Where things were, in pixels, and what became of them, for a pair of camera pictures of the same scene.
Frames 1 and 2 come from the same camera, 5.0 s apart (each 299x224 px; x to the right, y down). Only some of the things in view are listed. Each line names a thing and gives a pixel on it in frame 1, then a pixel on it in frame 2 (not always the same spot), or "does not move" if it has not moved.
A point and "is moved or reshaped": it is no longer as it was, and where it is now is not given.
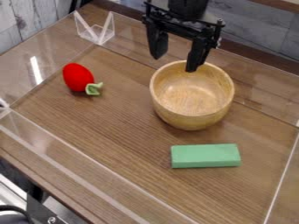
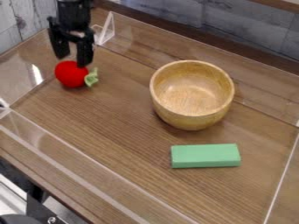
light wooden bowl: x=192 y=101 does not move
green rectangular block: x=214 y=155 does not move
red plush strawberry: x=79 y=79 is moved or reshaped
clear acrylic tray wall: x=180 y=147 does not move
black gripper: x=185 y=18 to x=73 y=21
